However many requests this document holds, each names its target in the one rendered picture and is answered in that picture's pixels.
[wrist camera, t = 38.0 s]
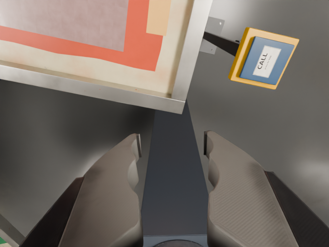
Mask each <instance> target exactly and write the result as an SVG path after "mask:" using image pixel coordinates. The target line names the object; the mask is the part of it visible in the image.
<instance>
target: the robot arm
mask: <svg viewBox="0 0 329 247"><path fill-rule="evenodd" d="M204 155H206V157H207V158H208V159H209V173H208V179H209V181H210V183H211V184H212V185H213V187H214V189H213V190H212V191H211V192H210V194H209V202H208V216H207V243H208V247H329V227H328V226H327V225H326V224H325V223H324V222H323V221H322V220H321V219H320V218H319V217H318V216H317V215H316V214H315V213H314V212H313V211H312V210H311V209H310V208H309V207H308V206H307V205H306V204H305V203H304V202H303V201H302V200H301V199H300V198H299V197H298V196H297V195H296V194H295V193H294V192H293V191H292V190H291V189H290V188H289V187H288V186H287V185H286V184H285V183H284V182H283V181H282V180H281V179H280V178H279V177H278V176H277V175H276V174H275V173H274V172H267V171H266V170H265V169H264V168H263V167H262V166H261V165H260V164H259V163H258V162H257V161H256V160H255V159H254V158H253V157H251V156H250V155H249V154H247V153H246V152H244V151H243V150H242V149H240V148H239V147H237V146H236V145H234V144H232V143H231V142H229V141H228V140H226V139H225V138H223V137H221V136H220V135H218V134H217V133H215V132H213V131H210V130H208V131H204ZM139 157H141V139H140V134H136V133H134V134H131V135H129V136H128V137H126V138H125V139H124V140H122V141H121V142H120V143H118V144H117V145H116V146H114V147H113V148H112V149H111V150H109V151H108V152H107V153H105V154H104V155H103V156H102V157H100V158H99V159H98V160H97V161H96V162H95V163H94V164H93V165H92V166H91V167H90V168H89V169H88V171H87V172H86V173H85V174H84V175H83V177H77V178H76V179H75V180H74V181H73V182H72V183H71V184H70V186H69V187H68V188H67V189H66V190H65V191H64V192H63V193H62V195H61V196H60V197H59V198H58V199H57V200H56V202H55V203H54V204H53V205H52V206H51V208H50V209H49V210H48V211H47V212H46V213H45V215H44V216H43V217H42V218H41V219H40V220H39V222H38V223H37V224H36V225H35V226H34V227H33V229H32V230H31V231H30V232H29V234H28V235H27V236H26V237H25V239H24V240H23V241H22V243H21V244H20V245H19V247H143V227H142V218H141V210H140V204H139V198H138V195H137V194H136V193H135V192H134V188H135V186H136V185H137V183H138V181H139V177H138V170H137V164H136V163H137V161H138V160H139ZM153 247H203V246H202V245H200V244H198V243H195V242H192V241H188V240H169V241H164V242H161V243H159V244H157V245H155V246H153Z"/></svg>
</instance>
